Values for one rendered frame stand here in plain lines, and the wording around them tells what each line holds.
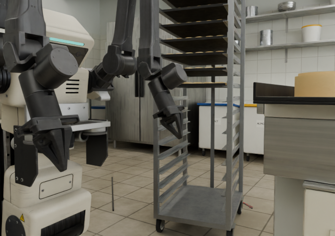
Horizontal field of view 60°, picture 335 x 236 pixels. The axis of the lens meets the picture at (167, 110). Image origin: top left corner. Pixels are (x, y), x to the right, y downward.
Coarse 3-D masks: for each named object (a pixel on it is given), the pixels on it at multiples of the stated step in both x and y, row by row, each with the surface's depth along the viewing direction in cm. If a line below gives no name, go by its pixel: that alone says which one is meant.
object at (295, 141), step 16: (272, 112) 23; (288, 112) 23; (304, 112) 22; (320, 112) 21; (272, 128) 23; (288, 128) 23; (304, 128) 22; (320, 128) 22; (272, 144) 24; (288, 144) 23; (304, 144) 22; (320, 144) 22; (272, 160) 24; (288, 160) 23; (304, 160) 22; (320, 160) 22; (288, 176) 23; (304, 176) 22; (320, 176) 22
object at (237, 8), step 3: (234, 0) 182; (234, 3) 188; (237, 3) 196; (234, 6) 194; (237, 6) 196; (234, 9) 201; (237, 9) 201; (237, 12) 208; (240, 12) 212; (237, 15) 216; (240, 15) 216
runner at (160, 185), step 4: (184, 164) 232; (188, 164) 240; (180, 168) 223; (184, 168) 227; (172, 172) 206; (176, 172) 214; (180, 172) 215; (168, 176) 198; (172, 176) 205; (176, 176) 206; (164, 180) 190; (168, 180) 196; (160, 184) 184; (164, 184) 187; (160, 188) 180
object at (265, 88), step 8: (256, 88) 20; (264, 88) 22; (272, 88) 24; (280, 88) 27; (288, 88) 30; (256, 96) 20; (264, 96) 22; (272, 96) 24; (280, 96) 27; (288, 96) 30; (288, 104) 19; (296, 104) 19; (304, 104) 18; (312, 104) 18; (320, 104) 18; (328, 104) 18
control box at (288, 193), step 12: (276, 180) 27; (288, 180) 27; (300, 180) 26; (276, 192) 27; (288, 192) 27; (300, 192) 26; (276, 204) 27; (288, 204) 27; (300, 204) 26; (276, 216) 27; (288, 216) 27; (300, 216) 26; (276, 228) 28; (288, 228) 27; (300, 228) 26
